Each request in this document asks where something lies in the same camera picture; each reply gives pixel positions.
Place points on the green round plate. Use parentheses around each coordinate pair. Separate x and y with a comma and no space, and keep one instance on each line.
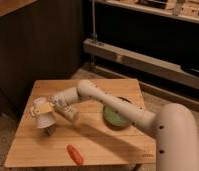
(113,119)

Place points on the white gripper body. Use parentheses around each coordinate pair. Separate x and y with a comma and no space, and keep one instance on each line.
(68,112)

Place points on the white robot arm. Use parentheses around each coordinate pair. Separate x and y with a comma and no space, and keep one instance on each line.
(174,128)

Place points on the wooden shelf beam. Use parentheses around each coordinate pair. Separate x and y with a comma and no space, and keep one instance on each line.
(141,62)

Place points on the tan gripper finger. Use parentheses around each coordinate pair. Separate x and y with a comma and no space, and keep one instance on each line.
(41,109)

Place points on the orange carrot toy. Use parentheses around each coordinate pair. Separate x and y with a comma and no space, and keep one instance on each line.
(75,155)

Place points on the small wooden table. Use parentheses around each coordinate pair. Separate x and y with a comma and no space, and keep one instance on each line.
(97,143)

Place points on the metal vertical pole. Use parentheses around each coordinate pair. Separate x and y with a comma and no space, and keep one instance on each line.
(94,34)

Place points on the dark wooden cabinet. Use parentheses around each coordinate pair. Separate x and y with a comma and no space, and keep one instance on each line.
(40,41)

